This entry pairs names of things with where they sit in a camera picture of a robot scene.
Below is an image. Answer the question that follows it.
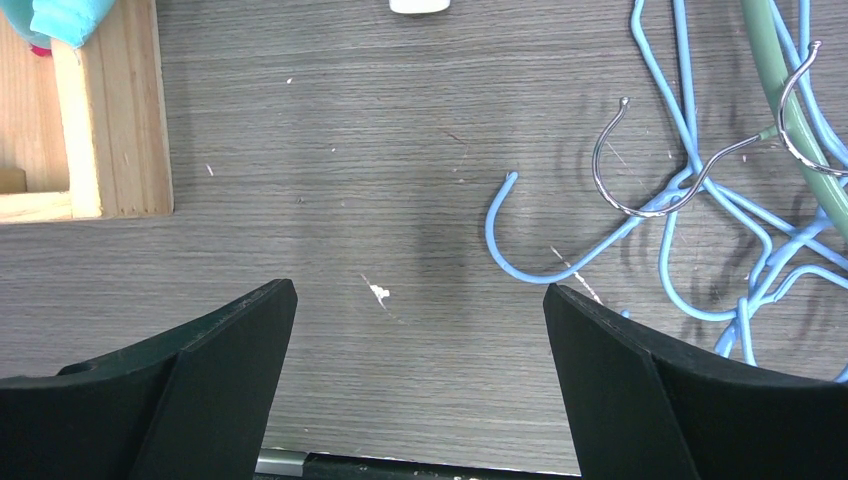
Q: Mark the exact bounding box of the green plastic hanger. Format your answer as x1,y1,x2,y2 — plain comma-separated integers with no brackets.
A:
591,1,847,236

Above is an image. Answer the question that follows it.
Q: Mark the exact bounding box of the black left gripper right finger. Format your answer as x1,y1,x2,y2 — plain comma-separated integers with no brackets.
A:
543,284,847,479

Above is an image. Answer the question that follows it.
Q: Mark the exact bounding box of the red pink shirt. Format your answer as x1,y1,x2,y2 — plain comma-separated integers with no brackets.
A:
30,45,52,57

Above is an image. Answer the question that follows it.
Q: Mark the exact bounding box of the teal green shirt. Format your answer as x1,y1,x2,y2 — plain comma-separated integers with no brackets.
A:
1,0,116,49

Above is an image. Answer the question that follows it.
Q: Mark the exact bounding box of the silver white clothes rack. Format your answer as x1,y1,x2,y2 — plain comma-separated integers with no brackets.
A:
389,0,451,15

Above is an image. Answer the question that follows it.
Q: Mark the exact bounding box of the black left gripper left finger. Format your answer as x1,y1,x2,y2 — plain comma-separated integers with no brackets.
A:
1,279,298,479

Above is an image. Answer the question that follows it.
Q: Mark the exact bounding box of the wooden clothes rack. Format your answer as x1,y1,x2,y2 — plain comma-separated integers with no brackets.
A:
1,1,174,224

